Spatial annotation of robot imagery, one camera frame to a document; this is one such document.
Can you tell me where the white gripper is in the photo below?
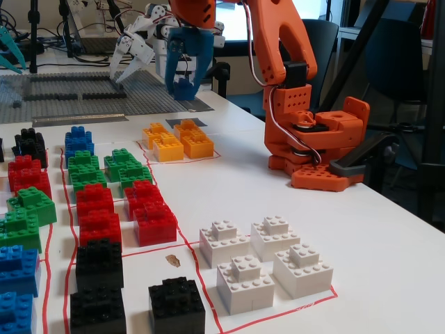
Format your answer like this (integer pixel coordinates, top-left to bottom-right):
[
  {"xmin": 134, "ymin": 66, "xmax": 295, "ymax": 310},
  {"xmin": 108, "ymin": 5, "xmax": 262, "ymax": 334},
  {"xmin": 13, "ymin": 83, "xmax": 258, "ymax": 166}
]
[{"xmin": 109, "ymin": 24, "xmax": 156, "ymax": 84}]

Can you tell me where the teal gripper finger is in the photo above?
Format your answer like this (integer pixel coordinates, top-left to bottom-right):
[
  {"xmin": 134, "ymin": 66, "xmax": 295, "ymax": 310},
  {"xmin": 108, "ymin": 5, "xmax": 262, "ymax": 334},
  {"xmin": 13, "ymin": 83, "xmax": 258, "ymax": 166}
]
[
  {"xmin": 0, "ymin": 24, "xmax": 28, "ymax": 70},
  {"xmin": 0, "ymin": 51, "xmax": 22, "ymax": 74}
]

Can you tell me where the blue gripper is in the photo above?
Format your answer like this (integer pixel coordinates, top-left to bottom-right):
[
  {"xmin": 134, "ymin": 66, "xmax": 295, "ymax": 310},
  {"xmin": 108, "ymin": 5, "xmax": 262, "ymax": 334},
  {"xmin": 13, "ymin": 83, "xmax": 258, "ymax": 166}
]
[{"xmin": 164, "ymin": 26, "xmax": 216, "ymax": 95}]

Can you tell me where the blue lego block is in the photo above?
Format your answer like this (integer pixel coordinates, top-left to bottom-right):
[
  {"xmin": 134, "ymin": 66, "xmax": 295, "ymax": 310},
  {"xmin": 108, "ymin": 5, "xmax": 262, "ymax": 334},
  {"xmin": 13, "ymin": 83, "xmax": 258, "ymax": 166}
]
[
  {"xmin": 172, "ymin": 78, "xmax": 196, "ymax": 102},
  {"xmin": 64, "ymin": 132, "xmax": 95, "ymax": 159},
  {"xmin": 0, "ymin": 244, "xmax": 41, "ymax": 299},
  {"xmin": 0, "ymin": 291, "xmax": 35, "ymax": 334},
  {"xmin": 69, "ymin": 125, "xmax": 92, "ymax": 138}
]

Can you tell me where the orange robot base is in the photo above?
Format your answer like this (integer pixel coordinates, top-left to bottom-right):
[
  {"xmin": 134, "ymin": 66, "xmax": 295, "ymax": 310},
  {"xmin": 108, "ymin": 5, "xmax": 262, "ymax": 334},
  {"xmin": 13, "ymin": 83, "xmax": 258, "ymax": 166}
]
[{"xmin": 263, "ymin": 96, "xmax": 371, "ymax": 193}]

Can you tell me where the grey tape square marker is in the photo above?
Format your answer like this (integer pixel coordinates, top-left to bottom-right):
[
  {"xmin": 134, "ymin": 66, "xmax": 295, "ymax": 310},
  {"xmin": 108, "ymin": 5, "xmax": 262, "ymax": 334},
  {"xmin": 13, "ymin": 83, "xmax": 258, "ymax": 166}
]
[{"xmin": 165, "ymin": 117, "xmax": 209, "ymax": 129}]

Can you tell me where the yellow lego block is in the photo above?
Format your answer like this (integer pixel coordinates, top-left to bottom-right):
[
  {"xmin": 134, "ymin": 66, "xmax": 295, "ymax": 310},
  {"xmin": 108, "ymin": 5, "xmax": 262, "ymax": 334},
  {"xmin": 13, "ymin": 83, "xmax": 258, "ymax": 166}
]
[
  {"xmin": 180, "ymin": 134, "xmax": 215, "ymax": 159},
  {"xmin": 172, "ymin": 118, "xmax": 206, "ymax": 140},
  {"xmin": 141, "ymin": 122, "xmax": 171, "ymax": 150},
  {"xmin": 152, "ymin": 134, "xmax": 184, "ymax": 163}
]

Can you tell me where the green lego block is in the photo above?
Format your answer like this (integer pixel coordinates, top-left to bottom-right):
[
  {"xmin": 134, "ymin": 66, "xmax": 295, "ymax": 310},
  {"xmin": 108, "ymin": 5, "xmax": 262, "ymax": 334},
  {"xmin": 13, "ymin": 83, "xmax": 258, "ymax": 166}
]
[
  {"xmin": 68, "ymin": 163, "xmax": 108, "ymax": 192},
  {"xmin": 0, "ymin": 207, "xmax": 43, "ymax": 254},
  {"xmin": 118, "ymin": 161, "xmax": 154, "ymax": 191},
  {"xmin": 6, "ymin": 186, "xmax": 58, "ymax": 228},
  {"xmin": 67, "ymin": 150, "xmax": 102, "ymax": 175},
  {"xmin": 103, "ymin": 148, "xmax": 138, "ymax": 184}
]

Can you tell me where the red lego block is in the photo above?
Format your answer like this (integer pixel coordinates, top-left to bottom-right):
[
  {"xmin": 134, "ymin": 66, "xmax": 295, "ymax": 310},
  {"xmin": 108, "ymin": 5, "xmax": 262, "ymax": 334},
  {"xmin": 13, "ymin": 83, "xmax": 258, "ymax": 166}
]
[
  {"xmin": 75, "ymin": 183, "xmax": 115, "ymax": 218},
  {"xmin": 13, "ymin": 168, "xmax": 53, "ymax": 200},
  {"xmin": 133, "ymin": 201, "xmax": 178, "ymax": 247},
  {"xmin": 123, "ymin": 180, "xmax": 164, "ymax": 222},
  {"xmin": 7, "ymin": 154, "xmax": 43, "ymax": 192},
  {"xmin": 79, "ymin": 209, "xmax": 122, "ymax": 246}
]

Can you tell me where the white lego block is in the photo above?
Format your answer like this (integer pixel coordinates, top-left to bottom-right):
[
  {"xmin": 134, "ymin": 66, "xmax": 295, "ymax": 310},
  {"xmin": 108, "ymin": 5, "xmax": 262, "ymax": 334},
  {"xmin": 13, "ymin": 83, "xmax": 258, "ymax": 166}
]
[
  {"xmin": 273, "ymin": 243, "xmax": 334, "ymax": 300},
  {"xmin": 199, "ymin": 219, "xmax": 251, "ymax": 269},
  {"xmin": 216, "ymin": 255, "xmax": 276, "ymax": 316},
  {"xmin": 250, "ymin": 215, "xmax": 302, "ymax": 262}
]

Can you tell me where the dark grey laptop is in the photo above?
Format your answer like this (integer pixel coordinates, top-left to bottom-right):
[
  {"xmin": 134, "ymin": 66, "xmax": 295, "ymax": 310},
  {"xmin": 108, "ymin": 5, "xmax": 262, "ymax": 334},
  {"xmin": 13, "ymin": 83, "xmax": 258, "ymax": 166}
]
[{"xmin": 65, "ymin": 0, "xmax": 128, "ymax": 56}]

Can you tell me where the black chair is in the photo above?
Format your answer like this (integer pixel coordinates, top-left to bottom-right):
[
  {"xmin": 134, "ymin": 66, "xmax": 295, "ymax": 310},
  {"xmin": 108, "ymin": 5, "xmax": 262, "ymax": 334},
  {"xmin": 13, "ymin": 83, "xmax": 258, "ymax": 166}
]
[{"xmin": 207, "ymin": 61, "xmax": 232, "ymax": 99}]

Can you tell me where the grey lego baseplate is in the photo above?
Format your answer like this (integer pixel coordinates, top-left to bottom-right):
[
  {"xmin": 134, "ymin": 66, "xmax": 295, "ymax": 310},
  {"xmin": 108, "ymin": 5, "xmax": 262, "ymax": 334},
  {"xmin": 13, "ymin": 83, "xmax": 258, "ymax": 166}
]
[{"xmin": 0, "ymin": 67, "xmax": 191, "ymax": 125}]

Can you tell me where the wrinkled grey tape strip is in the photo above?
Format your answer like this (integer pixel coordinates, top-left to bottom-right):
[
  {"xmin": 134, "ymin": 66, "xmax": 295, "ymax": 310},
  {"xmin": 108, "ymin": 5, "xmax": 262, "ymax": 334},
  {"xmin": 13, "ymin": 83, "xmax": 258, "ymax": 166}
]
[{"xmin": 180, "ymin": 96, "xmax": 216, "ymax": 113}]

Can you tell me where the smooth grey tape strip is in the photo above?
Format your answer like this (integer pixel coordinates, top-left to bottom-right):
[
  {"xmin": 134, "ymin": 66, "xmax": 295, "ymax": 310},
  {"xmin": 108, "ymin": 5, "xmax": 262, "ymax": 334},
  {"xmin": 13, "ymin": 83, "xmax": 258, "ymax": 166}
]
[{"xmin": 31, "ymin": 113, "xmax": 129, "ymax": 128}]

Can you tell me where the dark blue chair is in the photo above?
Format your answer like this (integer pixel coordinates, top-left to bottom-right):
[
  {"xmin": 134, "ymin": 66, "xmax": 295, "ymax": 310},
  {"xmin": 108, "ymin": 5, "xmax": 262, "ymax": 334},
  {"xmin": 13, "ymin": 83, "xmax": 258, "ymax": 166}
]
[
  {"xmin": 363, "ymin": 16, "xmax": 430, "ymax": 105},
  {"xmin": 300, "ymin": 18, "xmax": 341, "ymax": 118}
]

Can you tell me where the black grey table clamp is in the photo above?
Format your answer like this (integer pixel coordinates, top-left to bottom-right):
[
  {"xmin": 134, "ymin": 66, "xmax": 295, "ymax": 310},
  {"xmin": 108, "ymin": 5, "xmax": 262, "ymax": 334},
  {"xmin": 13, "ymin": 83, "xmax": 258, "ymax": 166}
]
[
  {"xmin": 368, "ymin": 120, "xmax": 426, "ymax": 134},
  {"xmin": 328, "ymin": 131, "xmax": 401, "ymax": 179}
]

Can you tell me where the red bottle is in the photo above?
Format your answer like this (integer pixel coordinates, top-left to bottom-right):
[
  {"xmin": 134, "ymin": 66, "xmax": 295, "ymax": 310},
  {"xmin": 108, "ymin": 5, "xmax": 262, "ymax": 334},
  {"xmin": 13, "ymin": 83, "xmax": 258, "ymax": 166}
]
[{"xmin": 420, "ymin": 0, "xmax": 437, "ymax": 38}]

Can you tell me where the long dark grey brick wall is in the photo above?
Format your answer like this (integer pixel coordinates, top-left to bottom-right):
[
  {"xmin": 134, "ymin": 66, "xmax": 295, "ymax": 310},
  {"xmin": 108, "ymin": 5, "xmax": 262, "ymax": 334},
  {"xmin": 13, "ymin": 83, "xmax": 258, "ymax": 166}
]
[{"xmin": 81, "ymin": 90, "xmax": 128, "ymax": 100}]

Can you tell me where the dark grey L-shaped brick wall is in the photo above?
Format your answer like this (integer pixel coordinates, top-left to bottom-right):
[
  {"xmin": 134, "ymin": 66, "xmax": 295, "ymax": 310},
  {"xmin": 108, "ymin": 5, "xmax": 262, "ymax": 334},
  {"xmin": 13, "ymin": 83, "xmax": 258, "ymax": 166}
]
[{"xmin": 23, "ymin": 93, "xmax": 59, "ymax": 102}]

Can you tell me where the robot arm servo cable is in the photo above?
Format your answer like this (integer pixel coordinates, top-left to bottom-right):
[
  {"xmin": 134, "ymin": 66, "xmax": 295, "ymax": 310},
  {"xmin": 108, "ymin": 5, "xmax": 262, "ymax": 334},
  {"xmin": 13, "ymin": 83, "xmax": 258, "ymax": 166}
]
[{"xmin": 241, "ymin": 0, "xmax": 324, "ymax": 168}]

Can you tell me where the black camera tripod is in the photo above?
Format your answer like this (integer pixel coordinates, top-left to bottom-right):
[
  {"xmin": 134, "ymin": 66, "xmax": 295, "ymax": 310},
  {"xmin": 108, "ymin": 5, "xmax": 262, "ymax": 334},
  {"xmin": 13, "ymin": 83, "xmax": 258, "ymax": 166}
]
[{"xmin": 318, "ymin": 0, "xmax": 391, "ymax": 113}]

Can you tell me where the thick black vertical post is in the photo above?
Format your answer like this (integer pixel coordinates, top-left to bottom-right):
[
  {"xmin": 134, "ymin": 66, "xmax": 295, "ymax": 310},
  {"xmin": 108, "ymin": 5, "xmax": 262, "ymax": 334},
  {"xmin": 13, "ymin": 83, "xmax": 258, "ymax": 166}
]
[{"xmin": 419, "ymin": 0, "xmax": 445, "ymax": 225}]

